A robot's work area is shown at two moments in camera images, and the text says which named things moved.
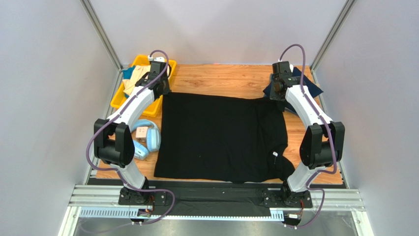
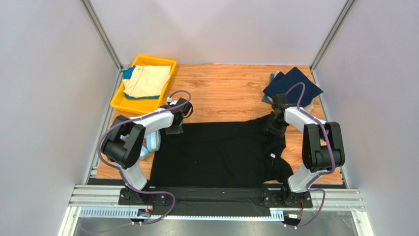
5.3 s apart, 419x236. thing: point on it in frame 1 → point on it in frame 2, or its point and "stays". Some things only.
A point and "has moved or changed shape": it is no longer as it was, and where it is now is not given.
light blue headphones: (153, 140) stays
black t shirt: (217, 137) has moved or changed shape
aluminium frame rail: (113, 59) stays
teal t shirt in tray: (127, 73) stays
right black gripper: (282, 70) → (274, 127)
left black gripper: (167, 88) → (177, 131)
